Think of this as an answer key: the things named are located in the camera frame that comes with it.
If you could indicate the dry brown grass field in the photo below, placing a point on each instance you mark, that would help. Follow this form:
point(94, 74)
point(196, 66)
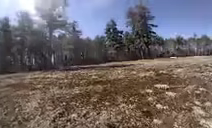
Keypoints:
point(104, 96)

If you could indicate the wood of tall trees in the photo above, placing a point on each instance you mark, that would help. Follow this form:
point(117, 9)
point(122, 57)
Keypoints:
point(44, 46)

